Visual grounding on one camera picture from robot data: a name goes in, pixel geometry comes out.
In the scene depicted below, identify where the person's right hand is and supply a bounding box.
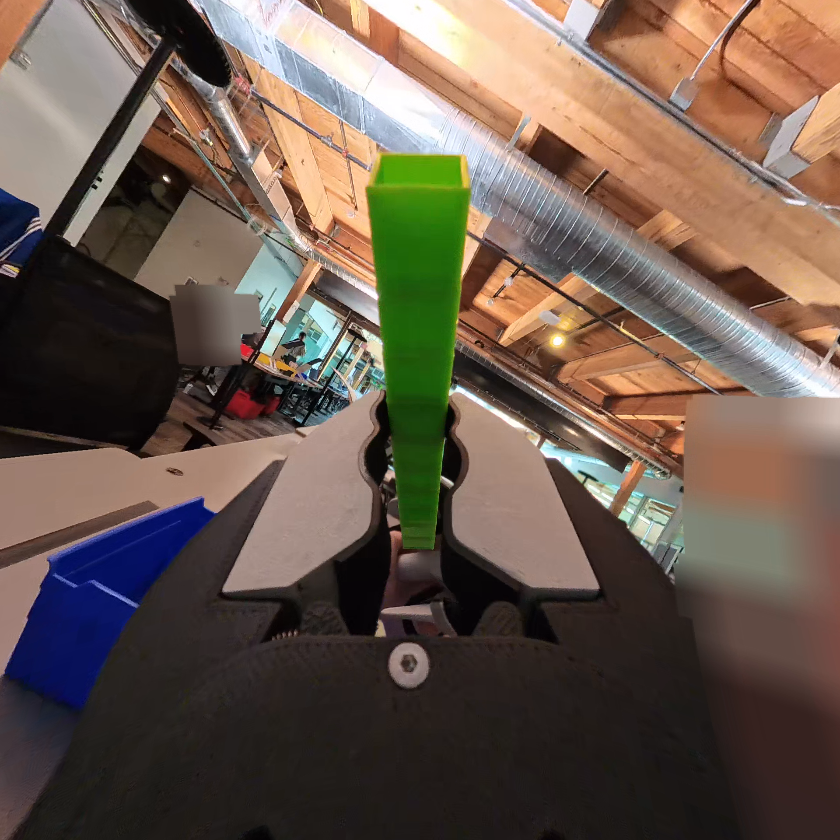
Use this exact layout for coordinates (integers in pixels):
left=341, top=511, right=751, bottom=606
left=382, top=530, right=421, bottom=611

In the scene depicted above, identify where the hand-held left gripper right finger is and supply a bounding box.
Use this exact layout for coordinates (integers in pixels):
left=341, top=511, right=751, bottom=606
left=440, top=392, right=602, bottom=618

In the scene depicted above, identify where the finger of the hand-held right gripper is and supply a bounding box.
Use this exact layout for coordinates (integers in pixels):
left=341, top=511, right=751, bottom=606
left=379, top=604, right=455, bottom=636
left=397, top=550, right=442, bottom=586

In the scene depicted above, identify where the red crate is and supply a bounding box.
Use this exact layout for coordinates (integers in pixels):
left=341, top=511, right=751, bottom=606
left=226, top=386, right=282, bottom=420

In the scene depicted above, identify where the blue plastic bin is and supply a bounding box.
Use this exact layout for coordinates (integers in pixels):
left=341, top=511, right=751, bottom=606
left=5, top=497, right=217, bottom=710

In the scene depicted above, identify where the black floor lamp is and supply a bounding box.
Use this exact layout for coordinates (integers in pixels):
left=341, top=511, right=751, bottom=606
left=45, top=0, right=232, bottom=238

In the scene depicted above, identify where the silver ventilation duct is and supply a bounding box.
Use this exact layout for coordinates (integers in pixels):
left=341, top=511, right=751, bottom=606
left=190, top=0, right=840, bottom=399
left=176, top=62, right=672, bottom=480

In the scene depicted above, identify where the green segmented bar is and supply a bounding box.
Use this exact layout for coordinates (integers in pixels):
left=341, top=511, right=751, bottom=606
left=365, top=152, right=472, bottom=551

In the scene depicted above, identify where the large black container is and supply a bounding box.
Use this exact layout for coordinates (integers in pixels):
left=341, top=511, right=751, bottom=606
left=0, top=235, right=182, bottom=452

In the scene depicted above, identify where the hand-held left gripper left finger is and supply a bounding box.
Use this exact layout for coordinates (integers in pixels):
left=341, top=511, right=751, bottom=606
left=222, top=390, right=395, bottom=614

